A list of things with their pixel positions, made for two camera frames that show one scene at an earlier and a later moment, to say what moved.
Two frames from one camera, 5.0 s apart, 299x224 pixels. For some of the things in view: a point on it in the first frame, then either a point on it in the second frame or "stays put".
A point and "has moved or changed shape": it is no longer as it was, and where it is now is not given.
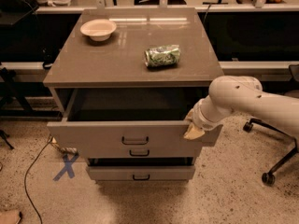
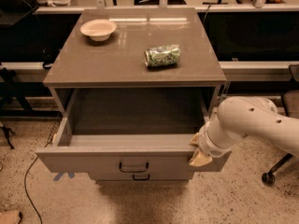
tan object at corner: (9, 217) stays put
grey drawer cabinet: (121, 85) stays put
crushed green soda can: (162, 56) stays put
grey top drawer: (127, 118) has moved or changed shape
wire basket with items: (68, 150) → (51, 129)
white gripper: (197, 116) → (206, 144)
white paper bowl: (99, 30) stays put
